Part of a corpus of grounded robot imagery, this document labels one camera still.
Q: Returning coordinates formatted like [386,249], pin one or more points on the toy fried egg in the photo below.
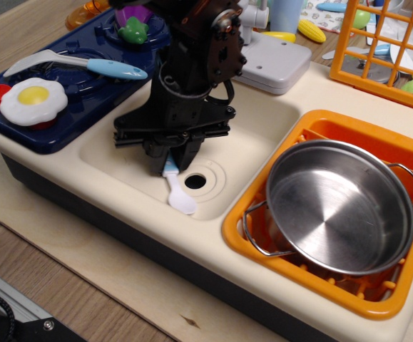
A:
[33,101]

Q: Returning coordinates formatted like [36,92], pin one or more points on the orange wire rack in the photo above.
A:
[377,59]

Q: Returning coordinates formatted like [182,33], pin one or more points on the grey spatula blue handle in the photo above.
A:
[104,67]

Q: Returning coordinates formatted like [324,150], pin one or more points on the cream toy kitchen sink unit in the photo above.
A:
[113,224]

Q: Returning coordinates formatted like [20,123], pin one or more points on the grey toy faucet base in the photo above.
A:
[273,65]

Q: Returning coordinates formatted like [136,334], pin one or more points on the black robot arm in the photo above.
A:
[191,88]

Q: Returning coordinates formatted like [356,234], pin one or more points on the stainless steel pan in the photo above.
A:
[340,207]

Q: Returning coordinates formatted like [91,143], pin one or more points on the yellow toy banana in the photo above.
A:
[283,36]

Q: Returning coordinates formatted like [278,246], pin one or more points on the green toy ball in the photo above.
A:
[361,19]

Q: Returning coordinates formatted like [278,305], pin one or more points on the orange transparent toy lid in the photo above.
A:
[85,13]

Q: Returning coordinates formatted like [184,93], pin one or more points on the blue handled white spoon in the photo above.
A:
[177,198]

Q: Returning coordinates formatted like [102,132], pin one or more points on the purple toy eggplant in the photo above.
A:
[132,22]

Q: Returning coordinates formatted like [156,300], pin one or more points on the yellow toy corn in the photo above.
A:
[311,31]

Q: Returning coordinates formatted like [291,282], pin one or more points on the navy blue toy stove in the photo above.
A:
[90,96]

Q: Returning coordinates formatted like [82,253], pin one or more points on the light blue cup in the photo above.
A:
[285,15]

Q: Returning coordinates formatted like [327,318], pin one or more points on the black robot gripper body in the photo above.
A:
[172,115]

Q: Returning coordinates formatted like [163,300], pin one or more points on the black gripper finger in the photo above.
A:
[185,154]
[158,154]

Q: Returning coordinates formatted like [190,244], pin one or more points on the light wooden board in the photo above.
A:
[68,296]

